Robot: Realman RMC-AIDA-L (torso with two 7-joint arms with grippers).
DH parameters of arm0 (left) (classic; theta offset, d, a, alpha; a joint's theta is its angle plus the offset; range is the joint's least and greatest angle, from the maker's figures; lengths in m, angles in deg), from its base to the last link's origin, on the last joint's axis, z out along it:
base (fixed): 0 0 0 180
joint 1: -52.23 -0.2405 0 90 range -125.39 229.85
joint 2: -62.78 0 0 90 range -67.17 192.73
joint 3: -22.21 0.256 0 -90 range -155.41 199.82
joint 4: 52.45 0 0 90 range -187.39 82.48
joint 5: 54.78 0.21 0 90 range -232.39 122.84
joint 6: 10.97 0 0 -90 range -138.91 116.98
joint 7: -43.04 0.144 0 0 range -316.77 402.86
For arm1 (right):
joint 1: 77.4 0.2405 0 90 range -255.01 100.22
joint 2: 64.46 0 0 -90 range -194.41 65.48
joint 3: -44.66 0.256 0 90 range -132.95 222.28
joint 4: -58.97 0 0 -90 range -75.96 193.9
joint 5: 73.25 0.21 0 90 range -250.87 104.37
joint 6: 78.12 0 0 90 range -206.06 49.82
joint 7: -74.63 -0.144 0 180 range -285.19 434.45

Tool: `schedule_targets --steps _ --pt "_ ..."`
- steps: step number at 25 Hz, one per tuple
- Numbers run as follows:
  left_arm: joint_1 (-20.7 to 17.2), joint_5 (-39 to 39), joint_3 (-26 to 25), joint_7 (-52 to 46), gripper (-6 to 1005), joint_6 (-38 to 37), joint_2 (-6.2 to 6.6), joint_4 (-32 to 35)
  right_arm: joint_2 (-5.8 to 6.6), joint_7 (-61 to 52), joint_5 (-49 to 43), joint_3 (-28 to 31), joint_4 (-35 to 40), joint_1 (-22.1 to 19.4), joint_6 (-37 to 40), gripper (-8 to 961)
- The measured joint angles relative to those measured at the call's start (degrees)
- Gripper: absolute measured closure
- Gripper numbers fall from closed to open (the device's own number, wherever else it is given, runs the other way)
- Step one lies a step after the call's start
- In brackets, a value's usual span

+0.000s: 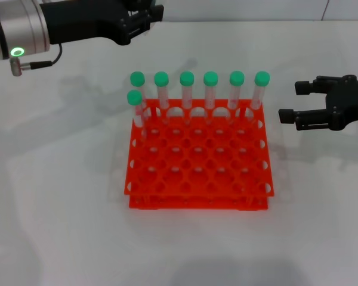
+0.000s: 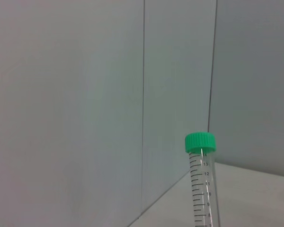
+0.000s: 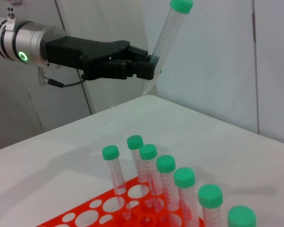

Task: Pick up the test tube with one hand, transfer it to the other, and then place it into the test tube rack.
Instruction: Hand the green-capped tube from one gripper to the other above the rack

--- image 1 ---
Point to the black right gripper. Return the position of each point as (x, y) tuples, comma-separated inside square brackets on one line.
[(349, 104)]

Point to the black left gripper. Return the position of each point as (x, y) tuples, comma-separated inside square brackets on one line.
[(83, 21)]

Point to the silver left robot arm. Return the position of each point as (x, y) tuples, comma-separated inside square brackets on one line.
[(18, 26)]

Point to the clear tube with green cap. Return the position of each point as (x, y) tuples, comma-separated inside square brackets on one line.
[(134, 97), (262, 79), (138, 79), (211, 79), (187, 79), (161, 79), (237, 78)]

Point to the orange test tube rack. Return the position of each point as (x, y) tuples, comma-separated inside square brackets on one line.
[(201, 162)]

